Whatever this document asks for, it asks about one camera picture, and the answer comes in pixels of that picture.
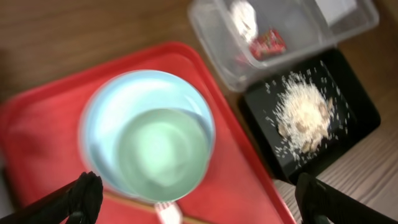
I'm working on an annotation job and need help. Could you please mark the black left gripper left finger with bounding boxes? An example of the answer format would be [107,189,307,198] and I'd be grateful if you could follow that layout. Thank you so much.
[1,172,103,224]

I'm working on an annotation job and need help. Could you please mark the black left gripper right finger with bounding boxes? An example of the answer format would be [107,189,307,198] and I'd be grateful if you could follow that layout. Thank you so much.
[295,173,397,224]

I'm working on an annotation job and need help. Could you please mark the wooden chopstick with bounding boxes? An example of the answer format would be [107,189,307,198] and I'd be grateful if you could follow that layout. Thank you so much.
[103,191,208,224]

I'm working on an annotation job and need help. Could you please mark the rice food scraps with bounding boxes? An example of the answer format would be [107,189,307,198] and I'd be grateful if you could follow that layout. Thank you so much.
[261,61,351,170]

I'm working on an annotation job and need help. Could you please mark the white plastic fork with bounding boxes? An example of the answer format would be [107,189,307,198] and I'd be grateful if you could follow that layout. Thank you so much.
[154,202,183,224]

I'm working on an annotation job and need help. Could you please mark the green bowl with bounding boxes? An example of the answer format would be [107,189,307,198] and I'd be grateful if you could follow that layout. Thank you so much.
[118,108,215,202]

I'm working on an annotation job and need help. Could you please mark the red snack wrapper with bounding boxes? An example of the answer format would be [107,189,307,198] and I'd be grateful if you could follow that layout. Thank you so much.
[249,29,287,60]

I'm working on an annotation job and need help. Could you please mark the white napkin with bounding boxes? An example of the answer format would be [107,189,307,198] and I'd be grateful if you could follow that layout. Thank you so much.
[230,1,258,44]

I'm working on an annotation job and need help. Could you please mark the light blue plate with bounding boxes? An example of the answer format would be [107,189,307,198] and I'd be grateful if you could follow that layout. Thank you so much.
[79,70,216,200]

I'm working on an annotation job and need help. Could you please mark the black plastic tray bin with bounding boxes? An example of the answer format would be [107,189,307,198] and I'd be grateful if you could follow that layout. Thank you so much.
[239,49,381,185]

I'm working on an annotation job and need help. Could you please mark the clear plastic bin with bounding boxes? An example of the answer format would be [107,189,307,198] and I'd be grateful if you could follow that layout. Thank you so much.
[188,0,379,92]

